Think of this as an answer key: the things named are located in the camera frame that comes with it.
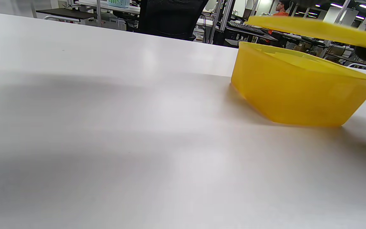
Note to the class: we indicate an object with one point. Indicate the yellow square plastic lid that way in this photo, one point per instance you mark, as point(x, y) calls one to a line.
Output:
point(313, 29)

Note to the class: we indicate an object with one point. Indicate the yellow plastic food container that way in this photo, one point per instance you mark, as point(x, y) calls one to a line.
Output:
point(297, 92)

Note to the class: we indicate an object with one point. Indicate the black desk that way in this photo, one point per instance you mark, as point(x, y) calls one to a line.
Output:
point(253, 35)

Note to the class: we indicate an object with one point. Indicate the black keyboard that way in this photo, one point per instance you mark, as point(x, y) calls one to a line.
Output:
point(246, 28)

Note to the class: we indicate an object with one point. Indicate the black mesh office chair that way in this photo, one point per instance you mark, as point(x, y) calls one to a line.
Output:
point(167, 16)

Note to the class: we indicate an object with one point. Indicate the teal box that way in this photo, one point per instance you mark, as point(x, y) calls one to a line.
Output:
point(118, 3)

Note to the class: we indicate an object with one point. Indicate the dark brown side table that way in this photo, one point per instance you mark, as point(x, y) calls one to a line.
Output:
point(65, 13)

